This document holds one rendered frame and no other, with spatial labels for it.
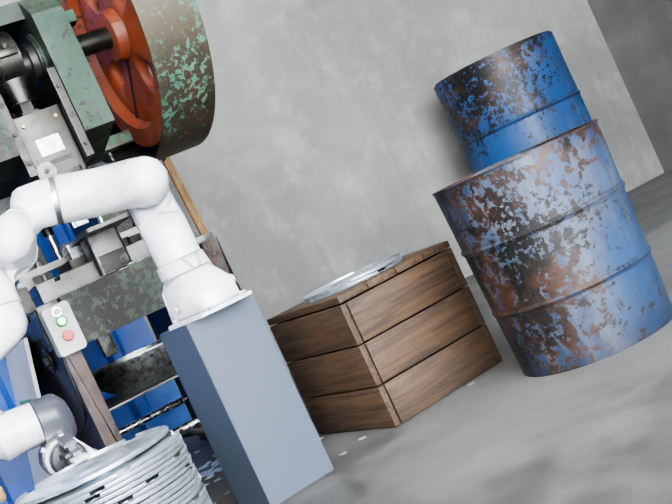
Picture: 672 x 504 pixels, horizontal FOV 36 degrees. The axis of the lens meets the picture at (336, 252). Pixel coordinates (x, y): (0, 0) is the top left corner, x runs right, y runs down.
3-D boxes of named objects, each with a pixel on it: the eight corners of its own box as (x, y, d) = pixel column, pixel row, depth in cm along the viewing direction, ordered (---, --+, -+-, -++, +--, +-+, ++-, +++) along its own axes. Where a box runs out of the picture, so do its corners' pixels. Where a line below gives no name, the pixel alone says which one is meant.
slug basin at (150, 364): (219, 352, 303) (205, 321, 303) (114, 405, 288) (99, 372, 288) (186, 360, 333) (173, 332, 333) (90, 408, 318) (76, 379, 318)
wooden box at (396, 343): (503, 360, 271) (448, 239, 270) (396, 427, 252) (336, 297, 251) (419, 374, 306) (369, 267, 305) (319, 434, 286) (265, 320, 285)
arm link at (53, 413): (17, 407, 219) (63, 387, 223) (12, 407, 231) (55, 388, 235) (51, 485, 219) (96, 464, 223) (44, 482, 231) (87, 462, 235)
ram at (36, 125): (102, 187, 301) (58, 94, 300) (54, 206, 294) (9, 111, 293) (90, 199, 316) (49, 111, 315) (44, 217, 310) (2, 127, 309)
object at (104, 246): (151, 253, 286) (130, 208, 285) (105, 273, 280) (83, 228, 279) (129, 266, 308) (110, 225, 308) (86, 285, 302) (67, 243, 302)
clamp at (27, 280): (72, 271, 303) (57, 239, 303) (18, 295, 296) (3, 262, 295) (69, 274, 308) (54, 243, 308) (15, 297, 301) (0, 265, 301)
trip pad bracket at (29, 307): (56, 348, 275) (25, 282, 275) (22, 364, 271) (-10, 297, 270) (53, 350, 281) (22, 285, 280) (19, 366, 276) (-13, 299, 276)
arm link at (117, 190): (55, 179, 241) (50, 168, 223) (161, 159, 246) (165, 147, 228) (65, 226, 241) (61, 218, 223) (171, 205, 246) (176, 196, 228)
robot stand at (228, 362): (334, 469, 239) (252, 292, 238) (272, 508, 230) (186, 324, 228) (299, 470, 254) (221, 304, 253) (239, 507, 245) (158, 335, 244)
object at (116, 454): (194, 414, 194) (192, 410, 194) (121, 469, 166) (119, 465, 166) (72, 464, 203) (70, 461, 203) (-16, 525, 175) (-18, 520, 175)
